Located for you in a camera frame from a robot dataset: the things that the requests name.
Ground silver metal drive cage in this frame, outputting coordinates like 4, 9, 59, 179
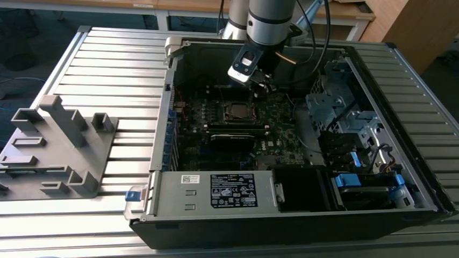
304, 52, 388, 142

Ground CPU socket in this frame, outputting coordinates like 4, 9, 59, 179
223, 101, 260, 125

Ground black office chair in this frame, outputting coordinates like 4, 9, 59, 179
0, 16, 40, 73

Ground coloured wire bundle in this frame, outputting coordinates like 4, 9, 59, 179
379, 158, 400, 174

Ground copper coloured wrist cable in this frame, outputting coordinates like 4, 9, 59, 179
275, 51, 299, 66

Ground black plastic shroud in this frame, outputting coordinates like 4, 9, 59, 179
267, 165, 340, 213

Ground grey parts rack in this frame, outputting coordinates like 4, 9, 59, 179
0, 94, 120, 201

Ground wooden desk white frame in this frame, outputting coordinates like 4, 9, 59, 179
167, 0, 376, 41
0, 0, 169, 32

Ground blue floor cable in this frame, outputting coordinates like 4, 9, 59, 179
0, 76, 48, 88

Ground green motherboard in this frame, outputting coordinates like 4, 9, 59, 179
171, 85, 313, 171

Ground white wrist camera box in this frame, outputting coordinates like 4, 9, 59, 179
227, 48, 261, 84

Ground silver topped CPU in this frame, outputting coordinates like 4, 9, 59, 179
231, 104, 252, 118

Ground grey power supply with label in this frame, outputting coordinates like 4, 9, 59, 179
152, 170, 280, 216

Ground black hard disk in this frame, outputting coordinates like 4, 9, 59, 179
339, 187, 392, 211

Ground wooden cabinet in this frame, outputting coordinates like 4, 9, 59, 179
360, 0, 459, 76

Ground small black graphics card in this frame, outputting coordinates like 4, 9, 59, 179
209, 133, 256, 154

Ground metal socket cover frame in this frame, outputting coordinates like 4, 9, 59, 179
224, 102, 259, 123

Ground black PC case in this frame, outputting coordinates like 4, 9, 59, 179
123, 36, 459, 250

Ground green RAM stick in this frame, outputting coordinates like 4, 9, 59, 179
5, 167, 49, 173

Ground grey case latch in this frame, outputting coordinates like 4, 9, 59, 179
164, 37, 184, 66

